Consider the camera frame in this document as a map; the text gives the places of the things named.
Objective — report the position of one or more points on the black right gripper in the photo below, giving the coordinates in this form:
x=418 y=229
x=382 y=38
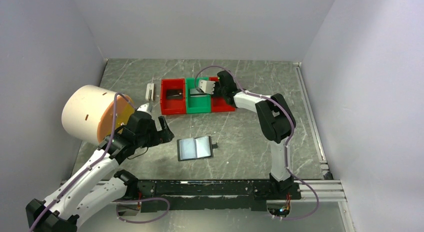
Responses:
x=216 y=84

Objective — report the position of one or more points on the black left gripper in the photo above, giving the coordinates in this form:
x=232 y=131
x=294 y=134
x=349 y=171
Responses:
x=165 y=135

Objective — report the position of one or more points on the red plastic bin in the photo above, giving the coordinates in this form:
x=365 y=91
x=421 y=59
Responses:
x=172 y=107
x=218 y=103

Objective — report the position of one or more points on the black leather card holder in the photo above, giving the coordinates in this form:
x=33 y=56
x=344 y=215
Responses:
x=195 y=148

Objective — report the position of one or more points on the green plastic bin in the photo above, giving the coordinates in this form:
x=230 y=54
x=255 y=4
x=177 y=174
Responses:
x=195 y=105

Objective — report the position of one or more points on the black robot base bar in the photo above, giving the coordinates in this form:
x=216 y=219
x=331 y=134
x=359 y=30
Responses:
x=253 y=194

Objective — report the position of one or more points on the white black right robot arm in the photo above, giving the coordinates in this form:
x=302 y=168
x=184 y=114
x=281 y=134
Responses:
x=276 y=122

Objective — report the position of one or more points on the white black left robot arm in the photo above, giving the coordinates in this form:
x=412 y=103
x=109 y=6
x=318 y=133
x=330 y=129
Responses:
x=76 y=200

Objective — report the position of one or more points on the black card in bin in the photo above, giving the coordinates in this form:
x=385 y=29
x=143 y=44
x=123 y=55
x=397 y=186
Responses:
x=174 y=94

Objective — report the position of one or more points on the small white clip block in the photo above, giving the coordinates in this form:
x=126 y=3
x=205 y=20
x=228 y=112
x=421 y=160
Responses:
x=150 y=92

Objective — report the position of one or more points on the white orange cylinder drum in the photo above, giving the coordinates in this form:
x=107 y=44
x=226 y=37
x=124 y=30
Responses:
x=88 y=114

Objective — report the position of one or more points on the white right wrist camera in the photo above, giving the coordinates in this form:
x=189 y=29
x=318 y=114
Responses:
x=206 y=86

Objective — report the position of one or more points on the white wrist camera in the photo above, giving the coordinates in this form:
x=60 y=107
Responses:
x=206 y=86
x=147 y=107

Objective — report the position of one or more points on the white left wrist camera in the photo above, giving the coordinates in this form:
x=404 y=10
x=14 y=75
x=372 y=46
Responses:
x=147 y=107

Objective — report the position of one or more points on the aluminium frame rail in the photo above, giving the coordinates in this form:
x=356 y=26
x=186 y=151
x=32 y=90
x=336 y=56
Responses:
x=319 y=191

